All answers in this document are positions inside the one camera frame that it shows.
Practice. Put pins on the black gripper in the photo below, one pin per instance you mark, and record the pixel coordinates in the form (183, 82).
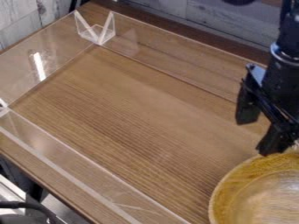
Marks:
(270, 91)

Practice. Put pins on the clear acrylic corner bracket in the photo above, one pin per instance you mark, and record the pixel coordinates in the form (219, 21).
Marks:
(95, 33)

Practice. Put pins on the black table frame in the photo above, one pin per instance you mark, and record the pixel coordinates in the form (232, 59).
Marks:
(27, 203)

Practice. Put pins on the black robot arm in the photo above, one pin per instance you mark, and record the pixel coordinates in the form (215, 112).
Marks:
(289, 30)

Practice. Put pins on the brown wooden bowl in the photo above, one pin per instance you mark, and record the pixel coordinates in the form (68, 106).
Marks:
(259, 192)

